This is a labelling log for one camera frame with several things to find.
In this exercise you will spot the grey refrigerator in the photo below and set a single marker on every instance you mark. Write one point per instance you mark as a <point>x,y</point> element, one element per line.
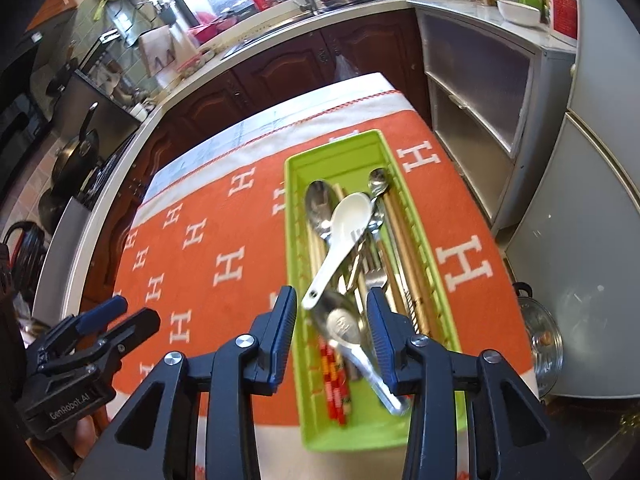
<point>590,210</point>

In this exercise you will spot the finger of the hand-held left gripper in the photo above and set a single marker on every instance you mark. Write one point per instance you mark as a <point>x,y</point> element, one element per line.
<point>105,311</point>
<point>140,327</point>

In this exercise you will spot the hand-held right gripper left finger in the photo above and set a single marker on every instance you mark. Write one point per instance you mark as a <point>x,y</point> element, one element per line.
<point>280,340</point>

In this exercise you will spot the large steel spoon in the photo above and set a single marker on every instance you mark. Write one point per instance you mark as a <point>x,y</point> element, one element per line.
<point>320,205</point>

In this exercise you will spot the black gas stove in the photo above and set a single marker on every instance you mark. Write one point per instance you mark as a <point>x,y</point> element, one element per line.
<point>107,160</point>

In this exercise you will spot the green plastic utensil tray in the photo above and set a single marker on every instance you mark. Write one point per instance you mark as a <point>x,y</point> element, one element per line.
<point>345,160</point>

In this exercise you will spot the black red kitchen appliance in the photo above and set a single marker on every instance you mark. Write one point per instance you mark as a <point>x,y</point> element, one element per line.
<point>20,255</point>

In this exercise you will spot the steel kitchen sink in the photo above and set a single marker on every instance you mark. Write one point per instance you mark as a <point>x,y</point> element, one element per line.
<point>275,32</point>

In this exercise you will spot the person's left hand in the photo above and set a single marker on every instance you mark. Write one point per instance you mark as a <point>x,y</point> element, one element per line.
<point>85,437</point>

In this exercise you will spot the hanging clear plastic bag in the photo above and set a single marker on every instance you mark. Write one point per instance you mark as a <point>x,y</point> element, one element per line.
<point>345,67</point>

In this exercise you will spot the white mug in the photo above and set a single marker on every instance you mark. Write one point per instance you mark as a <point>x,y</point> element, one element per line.
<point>138,111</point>

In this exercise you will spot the short steel soup spoon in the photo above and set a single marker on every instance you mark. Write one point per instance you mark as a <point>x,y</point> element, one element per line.
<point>342,327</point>

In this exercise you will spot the red rimmed food container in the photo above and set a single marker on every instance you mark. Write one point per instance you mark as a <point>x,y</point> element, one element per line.
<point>192,66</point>

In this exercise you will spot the orange letter print blanket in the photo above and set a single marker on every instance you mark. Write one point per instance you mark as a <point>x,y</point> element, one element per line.
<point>225,220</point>

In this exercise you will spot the pink plastic basin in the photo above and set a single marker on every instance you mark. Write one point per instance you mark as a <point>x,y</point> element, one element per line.
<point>210,31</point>

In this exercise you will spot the red striped bamboo chopstick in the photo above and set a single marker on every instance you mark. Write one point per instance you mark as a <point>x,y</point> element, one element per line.
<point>327,362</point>
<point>343,402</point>

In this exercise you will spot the white ceramic spoon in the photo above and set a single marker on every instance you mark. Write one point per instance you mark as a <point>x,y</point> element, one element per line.
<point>350,215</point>

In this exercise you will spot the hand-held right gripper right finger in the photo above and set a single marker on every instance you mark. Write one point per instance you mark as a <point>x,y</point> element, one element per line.
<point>387,347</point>

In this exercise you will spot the white ceramic bowl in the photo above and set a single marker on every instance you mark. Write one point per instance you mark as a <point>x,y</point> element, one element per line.
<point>519,12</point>

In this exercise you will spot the steel fork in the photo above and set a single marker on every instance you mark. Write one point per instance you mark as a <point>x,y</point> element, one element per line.
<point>374,275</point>

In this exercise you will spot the small steel spoon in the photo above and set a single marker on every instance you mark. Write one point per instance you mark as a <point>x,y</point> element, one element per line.
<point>378,180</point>

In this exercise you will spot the wooden cutting board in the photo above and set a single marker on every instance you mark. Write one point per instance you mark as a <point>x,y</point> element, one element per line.
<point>160,50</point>

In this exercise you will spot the red canister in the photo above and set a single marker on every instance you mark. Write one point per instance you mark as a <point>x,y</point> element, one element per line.
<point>565,12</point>

